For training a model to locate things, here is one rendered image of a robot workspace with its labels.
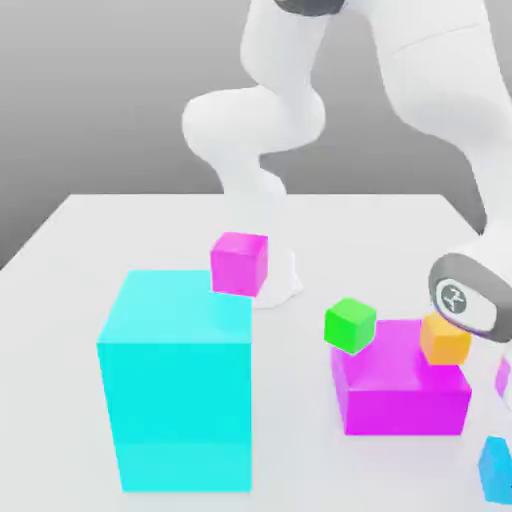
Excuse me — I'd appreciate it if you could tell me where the large magenta box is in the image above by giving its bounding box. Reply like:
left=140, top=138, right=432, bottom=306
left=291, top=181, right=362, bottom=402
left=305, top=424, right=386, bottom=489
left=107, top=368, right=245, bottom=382
left=330, top=318, right=473, bottom=437

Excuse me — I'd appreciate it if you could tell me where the small blue cube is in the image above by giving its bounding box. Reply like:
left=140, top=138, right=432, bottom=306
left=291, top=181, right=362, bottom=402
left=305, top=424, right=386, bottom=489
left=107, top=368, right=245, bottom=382
left=477, top=435, right=512, bottom=506

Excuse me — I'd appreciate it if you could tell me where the small magenta cube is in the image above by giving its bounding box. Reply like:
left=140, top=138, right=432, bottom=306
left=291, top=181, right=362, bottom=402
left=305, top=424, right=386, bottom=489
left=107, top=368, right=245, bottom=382
left=210, top=231, right=269, bottom=298

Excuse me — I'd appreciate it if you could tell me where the small green cube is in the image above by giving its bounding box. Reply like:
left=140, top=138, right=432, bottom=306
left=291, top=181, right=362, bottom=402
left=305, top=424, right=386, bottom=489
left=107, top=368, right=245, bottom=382
left=323, top=297, right=378, bottom=356

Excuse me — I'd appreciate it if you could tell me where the small orange cube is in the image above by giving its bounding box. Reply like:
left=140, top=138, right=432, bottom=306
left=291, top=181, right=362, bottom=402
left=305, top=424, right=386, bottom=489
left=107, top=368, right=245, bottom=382
left=419, top=312, right=473, bottom=366

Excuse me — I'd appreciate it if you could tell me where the large cyan box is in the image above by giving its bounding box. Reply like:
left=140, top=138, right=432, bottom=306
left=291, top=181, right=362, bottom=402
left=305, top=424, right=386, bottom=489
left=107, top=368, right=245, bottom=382
left=96, top=269, right=254, bottom=494

